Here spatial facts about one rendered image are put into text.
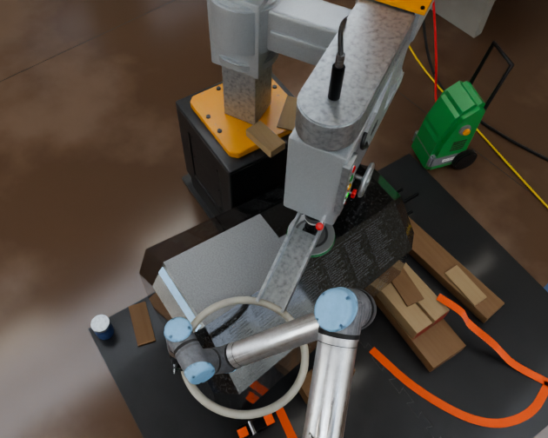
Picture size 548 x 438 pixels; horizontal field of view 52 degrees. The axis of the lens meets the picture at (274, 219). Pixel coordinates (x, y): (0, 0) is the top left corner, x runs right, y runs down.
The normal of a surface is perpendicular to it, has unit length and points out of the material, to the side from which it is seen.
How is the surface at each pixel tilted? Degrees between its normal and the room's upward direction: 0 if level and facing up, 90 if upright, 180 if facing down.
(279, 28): 90
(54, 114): 0
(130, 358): 0
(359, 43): 0
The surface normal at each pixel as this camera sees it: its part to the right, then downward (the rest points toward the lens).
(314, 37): -0.41, 0.76
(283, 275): -0.09, -0.32
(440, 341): 0.03, -0.54
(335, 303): -0.53, -0.25
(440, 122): -0.89, 0.07
